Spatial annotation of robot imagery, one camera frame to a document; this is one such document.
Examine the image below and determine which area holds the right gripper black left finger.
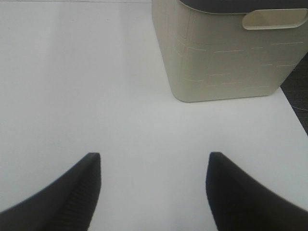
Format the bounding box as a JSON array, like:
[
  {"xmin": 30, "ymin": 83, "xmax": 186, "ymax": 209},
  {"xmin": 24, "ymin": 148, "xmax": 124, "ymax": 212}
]
[{"xmin": 0, "ymin": 153, "xmax": 101, "ymax": 231}]

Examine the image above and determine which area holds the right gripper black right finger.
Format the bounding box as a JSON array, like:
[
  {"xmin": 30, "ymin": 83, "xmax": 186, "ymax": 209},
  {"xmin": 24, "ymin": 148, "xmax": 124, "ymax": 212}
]
[{"xmin": 205, "ymin": 152, "xmax": 308, "ymax": 231}]

